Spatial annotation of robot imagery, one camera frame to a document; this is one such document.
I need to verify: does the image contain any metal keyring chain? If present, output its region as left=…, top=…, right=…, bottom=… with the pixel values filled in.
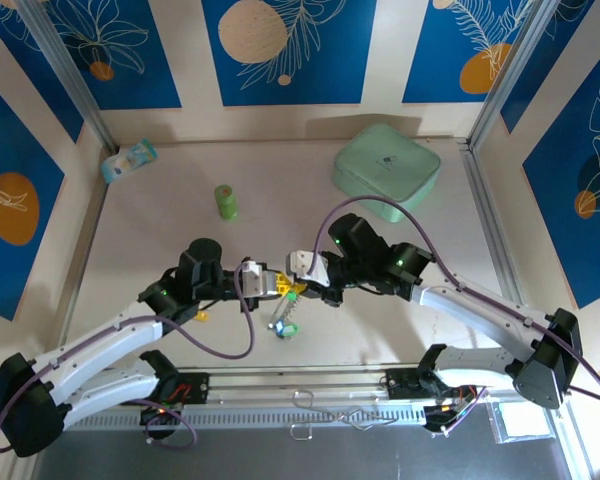
left=268, top=292, right=301, bottom=341

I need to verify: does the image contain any green cylindrical roll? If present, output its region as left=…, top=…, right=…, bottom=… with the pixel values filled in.
left=213, top=183, right=239, bottom=222

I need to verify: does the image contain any mint green medicine bag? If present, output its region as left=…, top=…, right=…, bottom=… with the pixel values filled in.
left=331, top=123, right=442, bottom=224

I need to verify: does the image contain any blue wipes packet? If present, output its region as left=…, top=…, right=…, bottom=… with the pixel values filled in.
left=101, top=138, right=160, bottom=185

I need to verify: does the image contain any silver framed white panel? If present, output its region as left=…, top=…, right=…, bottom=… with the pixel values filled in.
left=485, top=397, right=554, bottom=445

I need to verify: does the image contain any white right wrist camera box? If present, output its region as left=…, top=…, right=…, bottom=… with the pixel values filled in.
left=285, top=249, right=331, bottom=290

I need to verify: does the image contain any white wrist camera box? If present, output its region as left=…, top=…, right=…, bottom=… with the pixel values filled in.
left=285, top=249, right=331, bottom=290
left=238, top=258, right=277, bottom=300

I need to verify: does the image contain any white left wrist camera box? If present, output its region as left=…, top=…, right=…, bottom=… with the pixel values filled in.
left=238, top=258, right=277, bottom=300

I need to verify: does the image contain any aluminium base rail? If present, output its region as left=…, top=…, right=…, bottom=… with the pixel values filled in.
left=207, top=367, right=389, bottom=402

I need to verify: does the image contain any aluminium table side rail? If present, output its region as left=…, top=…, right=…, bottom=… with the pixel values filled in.
left=458, top=142, right=531, bottom=331
left=53, top=144, right=119, bottom=372

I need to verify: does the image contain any perforated metal cable duct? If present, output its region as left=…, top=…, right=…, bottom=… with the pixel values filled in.
left=74, top=403, right=431, bottom=432

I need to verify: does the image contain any bent metal wire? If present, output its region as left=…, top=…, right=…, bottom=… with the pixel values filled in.
left=288, top=389, right=399, bottom=442

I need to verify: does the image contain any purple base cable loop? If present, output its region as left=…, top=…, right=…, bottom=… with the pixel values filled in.
left=142, top=397, right=200, bottom=449

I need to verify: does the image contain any purple white base cable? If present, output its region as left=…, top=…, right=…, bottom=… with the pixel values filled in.
left=427, top=387, right=489, bottom=440

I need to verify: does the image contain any aluminium frame post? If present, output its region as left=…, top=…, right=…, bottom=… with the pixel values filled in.
left=468, top=0, right=567, bottom=149
left=17, top=0, right=120, bottom=154

